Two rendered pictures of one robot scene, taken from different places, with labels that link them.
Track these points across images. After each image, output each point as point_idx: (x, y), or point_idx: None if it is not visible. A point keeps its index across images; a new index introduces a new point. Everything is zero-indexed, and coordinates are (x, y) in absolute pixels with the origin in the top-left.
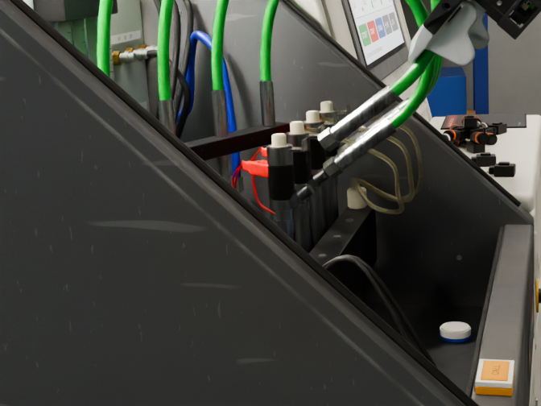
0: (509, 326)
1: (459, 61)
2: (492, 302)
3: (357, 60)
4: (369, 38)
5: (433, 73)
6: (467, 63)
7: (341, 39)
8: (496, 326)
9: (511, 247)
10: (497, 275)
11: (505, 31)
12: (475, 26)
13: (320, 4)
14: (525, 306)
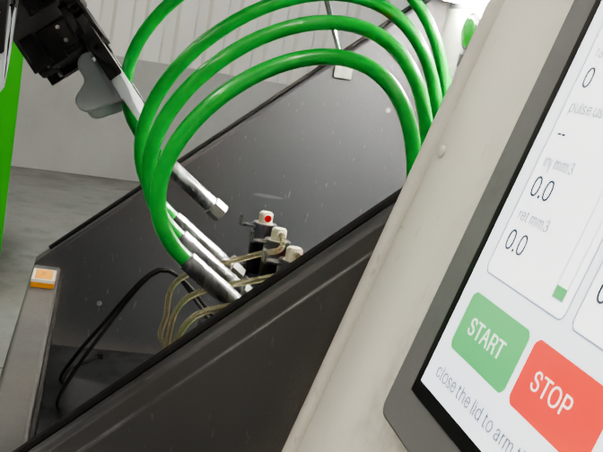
0: (30, 316)
1: (99, 115)
2: (43, 338)
3: (318, 244)
4: (501, 370)
5: (134, 158)
6: (91, 115)
7: (408, 253)
8: (40, 317)
9: (15, 416)
10: (38, 370)
11: (62, 79)
12: (90, 89)
13: (414, 162)
14: (13, 335)
